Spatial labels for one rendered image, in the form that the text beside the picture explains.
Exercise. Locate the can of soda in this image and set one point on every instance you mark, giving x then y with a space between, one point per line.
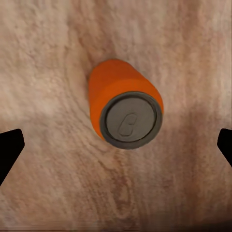
126 110

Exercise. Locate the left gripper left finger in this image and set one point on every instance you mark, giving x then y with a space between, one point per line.
11 145

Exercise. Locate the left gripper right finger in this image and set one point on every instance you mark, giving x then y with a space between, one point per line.
224 143

